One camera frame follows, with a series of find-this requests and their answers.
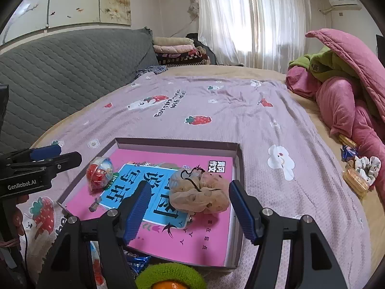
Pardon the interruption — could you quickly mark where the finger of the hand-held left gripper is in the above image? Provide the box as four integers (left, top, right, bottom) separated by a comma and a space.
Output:
18, 152, 82, 176
12, 145, 62, 161

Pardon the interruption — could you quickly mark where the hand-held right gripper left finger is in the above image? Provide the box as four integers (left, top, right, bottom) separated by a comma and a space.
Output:
36, 182, 152, 289

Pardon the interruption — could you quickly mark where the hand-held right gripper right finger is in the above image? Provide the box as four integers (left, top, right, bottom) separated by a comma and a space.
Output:
229, 180, 349, 289

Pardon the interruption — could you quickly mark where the grey cardboard box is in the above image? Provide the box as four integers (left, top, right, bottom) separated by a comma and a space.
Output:
57, 138, 244, 273

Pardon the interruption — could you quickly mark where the beige scrunchie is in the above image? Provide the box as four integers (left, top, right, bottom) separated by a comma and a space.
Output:
169, 165, 231, 214

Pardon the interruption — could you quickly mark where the blue snack packet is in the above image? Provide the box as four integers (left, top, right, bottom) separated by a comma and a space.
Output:
122, 247, 151, 277

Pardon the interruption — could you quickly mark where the green scrunchie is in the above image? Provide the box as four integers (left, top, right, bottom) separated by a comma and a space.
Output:
135, 263, 207, 289

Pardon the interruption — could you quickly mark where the person's left hand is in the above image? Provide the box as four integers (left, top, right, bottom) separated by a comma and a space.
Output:
10, 194, 31, 244

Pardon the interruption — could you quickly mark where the red egg-shaped toy packet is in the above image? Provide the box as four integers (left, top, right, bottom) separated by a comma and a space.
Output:
86, 157, 115, 191

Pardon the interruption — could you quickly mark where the red white wrapped packet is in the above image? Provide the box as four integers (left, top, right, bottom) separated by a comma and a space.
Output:
90, 242, 106, 286

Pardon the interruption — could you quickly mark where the orange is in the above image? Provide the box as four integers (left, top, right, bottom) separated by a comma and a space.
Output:
151, 281, 190, 289

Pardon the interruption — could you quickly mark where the grey quilted headboard cover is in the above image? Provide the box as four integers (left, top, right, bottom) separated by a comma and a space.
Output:
0, 27, 160, 154

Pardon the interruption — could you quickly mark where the purple strawberry printed blanket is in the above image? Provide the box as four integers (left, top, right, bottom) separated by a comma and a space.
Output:
18, 74, 373, 289

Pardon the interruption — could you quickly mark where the biscuit packet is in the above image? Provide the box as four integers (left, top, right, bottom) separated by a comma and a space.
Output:
338, 134, 357, 148
343, 169, 369, 199

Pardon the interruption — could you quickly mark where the small blue candy packet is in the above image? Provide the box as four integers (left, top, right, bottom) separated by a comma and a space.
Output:
341, 145, 360, 162

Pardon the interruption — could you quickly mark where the blue patterned cloth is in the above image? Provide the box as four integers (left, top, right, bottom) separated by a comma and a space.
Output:
135, 66, 167, 79

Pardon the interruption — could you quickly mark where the white floral scrunchie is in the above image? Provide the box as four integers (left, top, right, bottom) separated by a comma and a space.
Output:
353, 156, 382, 186

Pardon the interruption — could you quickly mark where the pink quilt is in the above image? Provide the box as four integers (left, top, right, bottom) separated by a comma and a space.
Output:
286, 28, 385, 199

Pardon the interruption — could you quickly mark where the dark patterned folded blanket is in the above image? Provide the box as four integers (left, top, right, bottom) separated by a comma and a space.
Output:
156, 50, 211, 66

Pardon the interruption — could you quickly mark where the pink folded blanket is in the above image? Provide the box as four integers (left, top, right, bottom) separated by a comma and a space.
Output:
153, 45, 196, 55

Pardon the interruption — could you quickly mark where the cream folded blanket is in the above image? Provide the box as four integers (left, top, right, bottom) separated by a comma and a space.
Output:
153, 37, 194, 47

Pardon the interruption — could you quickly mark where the black cloth pile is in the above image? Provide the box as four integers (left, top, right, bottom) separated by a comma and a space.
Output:
186, 33, 218, 66

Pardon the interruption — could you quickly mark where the green blanket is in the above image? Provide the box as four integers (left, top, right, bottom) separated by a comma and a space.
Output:
289, 50, 382, 118

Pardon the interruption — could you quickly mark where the white sheer curtain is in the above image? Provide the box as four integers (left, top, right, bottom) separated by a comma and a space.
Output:
197, 0, 312, 74

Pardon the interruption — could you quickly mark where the wall poster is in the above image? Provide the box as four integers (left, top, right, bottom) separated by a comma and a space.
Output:
6, 0, 133, 41

